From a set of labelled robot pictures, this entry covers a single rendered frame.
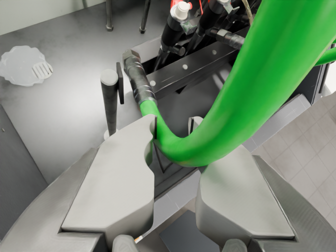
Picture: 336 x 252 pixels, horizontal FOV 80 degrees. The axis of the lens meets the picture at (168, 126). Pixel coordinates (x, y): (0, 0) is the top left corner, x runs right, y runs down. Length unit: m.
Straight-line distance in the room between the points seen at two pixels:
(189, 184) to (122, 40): 0.42
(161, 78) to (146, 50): 0.06
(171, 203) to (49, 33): 0.50
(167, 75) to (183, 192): 0.23
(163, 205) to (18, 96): 0.40
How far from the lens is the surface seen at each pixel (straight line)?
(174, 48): 0.34
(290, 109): 0.58
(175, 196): 0.40
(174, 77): 0.41
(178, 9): 0.30
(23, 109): 0.56
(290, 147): 1.92
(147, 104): 0.17
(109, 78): 0.19
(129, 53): 0.24
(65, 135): 0.52
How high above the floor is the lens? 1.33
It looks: 71 degrees down
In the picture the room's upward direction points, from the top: 50 degrees clockwise
